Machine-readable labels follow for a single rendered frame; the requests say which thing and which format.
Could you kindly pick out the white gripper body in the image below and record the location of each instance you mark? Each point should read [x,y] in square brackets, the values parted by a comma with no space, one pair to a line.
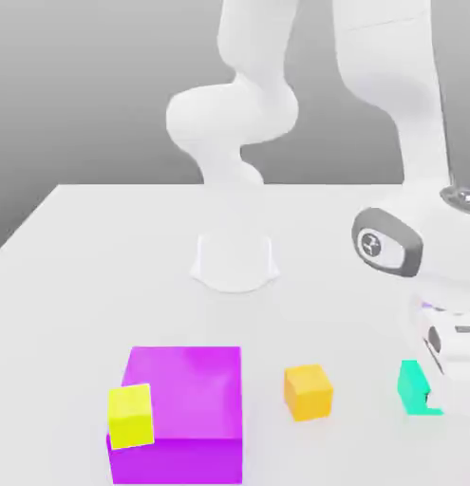
[456,379]

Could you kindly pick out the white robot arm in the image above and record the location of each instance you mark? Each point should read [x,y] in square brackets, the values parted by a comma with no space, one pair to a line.
[234,114]

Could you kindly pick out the small teal cube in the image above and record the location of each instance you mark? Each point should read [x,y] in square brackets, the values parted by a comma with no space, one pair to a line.
[411,383]

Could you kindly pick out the small yellow cube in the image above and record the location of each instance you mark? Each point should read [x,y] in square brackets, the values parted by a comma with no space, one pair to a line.
[130,415]

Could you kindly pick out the small orange cube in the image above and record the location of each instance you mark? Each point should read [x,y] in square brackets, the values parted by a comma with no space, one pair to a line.
[308,393]

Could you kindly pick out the large magenta box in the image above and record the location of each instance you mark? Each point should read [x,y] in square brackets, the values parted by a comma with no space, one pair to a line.
[189,410]

